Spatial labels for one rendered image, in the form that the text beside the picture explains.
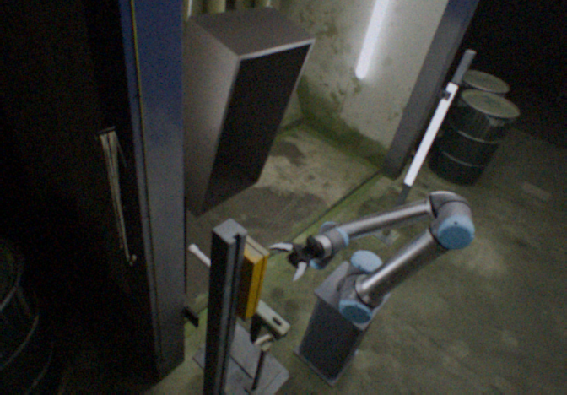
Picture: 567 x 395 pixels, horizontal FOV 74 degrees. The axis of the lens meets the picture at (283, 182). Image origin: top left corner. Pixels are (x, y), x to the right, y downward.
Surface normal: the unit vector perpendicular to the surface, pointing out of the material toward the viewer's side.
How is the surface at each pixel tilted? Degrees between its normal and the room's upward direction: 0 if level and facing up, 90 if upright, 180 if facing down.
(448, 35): 90
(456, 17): 90
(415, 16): 90
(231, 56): 89
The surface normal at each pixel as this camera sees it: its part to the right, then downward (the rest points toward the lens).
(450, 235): -0.24, 0.47
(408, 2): -0.65, 0.39
